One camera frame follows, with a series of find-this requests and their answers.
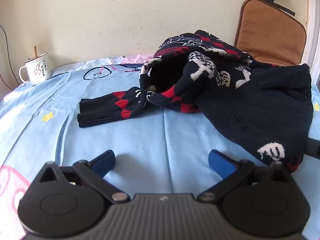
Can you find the light blue cartoon bed sheet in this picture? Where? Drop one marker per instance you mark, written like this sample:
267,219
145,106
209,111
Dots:
150,135

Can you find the brown seat cushion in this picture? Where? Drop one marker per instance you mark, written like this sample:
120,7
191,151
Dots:
271,32

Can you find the white window frame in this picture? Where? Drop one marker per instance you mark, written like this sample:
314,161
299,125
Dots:
313,30

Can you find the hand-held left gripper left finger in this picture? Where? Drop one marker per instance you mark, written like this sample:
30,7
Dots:
101,162

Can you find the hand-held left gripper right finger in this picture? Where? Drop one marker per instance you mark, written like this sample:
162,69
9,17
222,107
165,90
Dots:
221,163

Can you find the dark navy patterned knit sweater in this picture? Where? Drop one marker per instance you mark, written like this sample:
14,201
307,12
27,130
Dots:
250,105

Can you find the black tape strip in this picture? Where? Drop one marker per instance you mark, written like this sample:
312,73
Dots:
283,9

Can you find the white enamel mug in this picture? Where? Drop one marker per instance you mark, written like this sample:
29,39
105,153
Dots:
37,70

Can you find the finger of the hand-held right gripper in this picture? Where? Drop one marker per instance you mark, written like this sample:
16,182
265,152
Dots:
315,148

